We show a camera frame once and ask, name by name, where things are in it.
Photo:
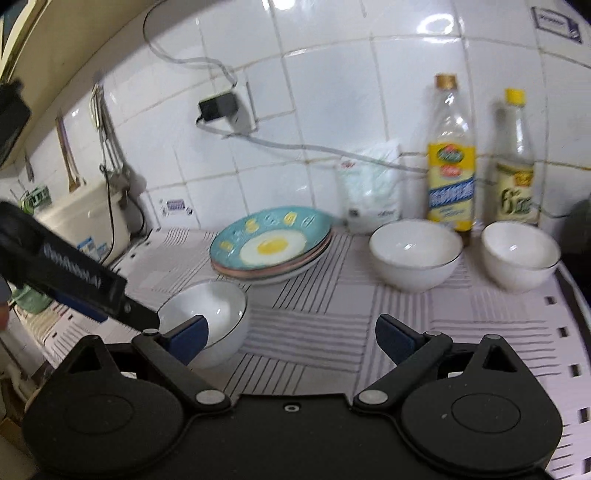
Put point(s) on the black range hood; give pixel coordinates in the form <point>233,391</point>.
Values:
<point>11,120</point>

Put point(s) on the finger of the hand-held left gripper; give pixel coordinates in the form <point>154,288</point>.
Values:
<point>138,316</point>

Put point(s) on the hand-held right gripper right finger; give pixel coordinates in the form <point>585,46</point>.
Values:
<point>392,334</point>

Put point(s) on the pink bunny print plate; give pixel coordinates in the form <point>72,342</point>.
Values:
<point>300,265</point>

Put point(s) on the small wall sticker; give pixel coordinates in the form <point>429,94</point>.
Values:
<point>176,206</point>

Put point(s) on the large yellow label bottle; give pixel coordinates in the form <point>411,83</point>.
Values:
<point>451,184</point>

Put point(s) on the large white sun print plate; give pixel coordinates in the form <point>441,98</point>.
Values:
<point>277,278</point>

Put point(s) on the white ceramic bowl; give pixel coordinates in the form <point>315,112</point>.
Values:
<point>517,272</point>
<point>415,272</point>
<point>221,300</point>

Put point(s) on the black plug charger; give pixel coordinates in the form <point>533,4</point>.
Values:
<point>217,106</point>

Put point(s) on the green plastic gadget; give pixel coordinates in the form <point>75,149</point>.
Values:
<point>34,198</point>

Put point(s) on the slim yellow cap bottle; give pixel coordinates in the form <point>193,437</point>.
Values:
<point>515,194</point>

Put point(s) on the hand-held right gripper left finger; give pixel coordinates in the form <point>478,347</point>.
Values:
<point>191,337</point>

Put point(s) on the dark framed wall sign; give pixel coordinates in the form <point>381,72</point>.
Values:
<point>556,21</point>

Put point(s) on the white rice cooker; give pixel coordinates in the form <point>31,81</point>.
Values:
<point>78,217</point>

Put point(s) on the white plastic seasoning bag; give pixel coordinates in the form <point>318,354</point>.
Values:
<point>371,189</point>

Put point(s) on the blue fried egg plate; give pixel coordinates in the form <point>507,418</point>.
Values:
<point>272,242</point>

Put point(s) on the white wall outlet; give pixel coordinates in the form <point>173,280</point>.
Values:
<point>244,110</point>

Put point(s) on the striped grey tablecloth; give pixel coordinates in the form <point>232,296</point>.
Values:
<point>323,323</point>

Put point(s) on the black wok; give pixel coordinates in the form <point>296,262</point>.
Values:
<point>577,235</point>

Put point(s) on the hanging metal ladle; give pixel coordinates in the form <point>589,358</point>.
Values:
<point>113,170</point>

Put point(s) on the wooden spatula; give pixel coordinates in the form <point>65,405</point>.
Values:
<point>69,157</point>

